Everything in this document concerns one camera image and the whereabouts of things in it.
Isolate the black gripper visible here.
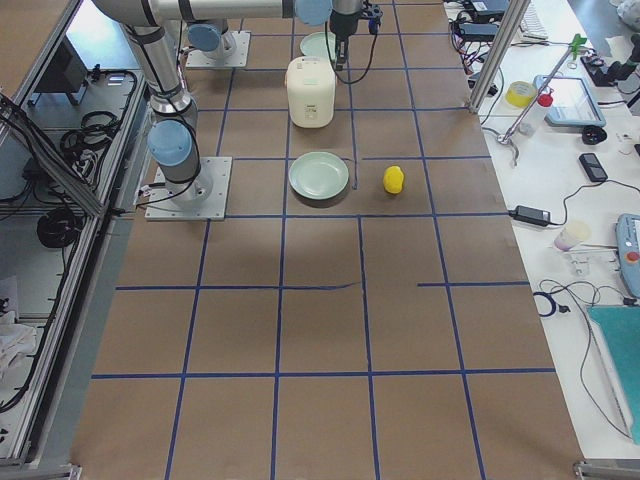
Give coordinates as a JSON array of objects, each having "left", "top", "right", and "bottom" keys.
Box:
[{"left": 329, "top": 0, "right": 361, "bottom": 70}]

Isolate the white rice cooker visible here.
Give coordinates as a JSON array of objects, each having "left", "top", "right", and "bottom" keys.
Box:
[{"left": 285, "top": 56, "right": 336, "bottom": 128}]

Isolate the green plate left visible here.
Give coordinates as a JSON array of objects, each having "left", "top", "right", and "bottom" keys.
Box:
[{"left": 300, "top": 32, "right": 335, "bottom": 60}]

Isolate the green plate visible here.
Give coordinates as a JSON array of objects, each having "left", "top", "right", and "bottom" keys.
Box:
[
  {"left": 288, "top": 151, "right": 350, "bottom": 202},
  {"left": 300, "top": 32, "right": 335, "bottom": 60}
]

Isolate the green plate right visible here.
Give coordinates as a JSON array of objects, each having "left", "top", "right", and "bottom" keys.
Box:
[{"left": 288, "top": 151, "right": 350, "bottom": 202}]

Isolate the yellow potato toy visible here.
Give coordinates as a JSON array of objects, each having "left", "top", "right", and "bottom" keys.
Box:
[{"left": 382, "top": 165, "right": 405, "bottom": 195}]

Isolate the yellow tape roll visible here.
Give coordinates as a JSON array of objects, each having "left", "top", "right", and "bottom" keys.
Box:
[{"left": 505, "top": 81, "right": 537, "bottom": 109}]

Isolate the blue teach pendant tablet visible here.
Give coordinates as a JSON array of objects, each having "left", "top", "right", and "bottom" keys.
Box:
[{"left": 533, "top": 76, "right": 606, "bottom": 127}]

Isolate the black power adapter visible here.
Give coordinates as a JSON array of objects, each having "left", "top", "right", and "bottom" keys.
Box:
[{"left": 508, "top": 205, "right": 551, "bottom": 227}]

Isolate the black phone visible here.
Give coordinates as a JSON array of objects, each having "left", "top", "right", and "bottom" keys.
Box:
[{"left": 579, "top": 153, "right": 608, "bottom": 183}]

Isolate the white plastic cup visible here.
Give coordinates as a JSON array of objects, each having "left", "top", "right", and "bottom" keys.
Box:
[{"left": 553, "top": 220, "right": 591, "bottom": 252}]

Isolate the grey teach pendant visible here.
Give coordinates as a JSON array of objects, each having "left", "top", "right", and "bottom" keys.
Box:
[{"left": 615, "top": 213, "right": 639, "bottom": 298}]

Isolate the teal cutting mat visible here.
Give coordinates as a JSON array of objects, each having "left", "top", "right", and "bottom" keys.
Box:
[{"left": 588, "top": 306, "right": 639, "bottom": 445}]

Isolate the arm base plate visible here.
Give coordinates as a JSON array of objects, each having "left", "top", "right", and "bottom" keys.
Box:
[
  {"left": 186, "top": 27, "right": 251, "bottom": 70},
  {"left": 143, "top": 157, "right": 232, "bottom": 221}
]

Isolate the aluminium frame post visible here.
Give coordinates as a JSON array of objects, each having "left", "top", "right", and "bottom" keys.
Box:
[{"left": 467, "top": 0, "right": 530, "bottom": 113}]

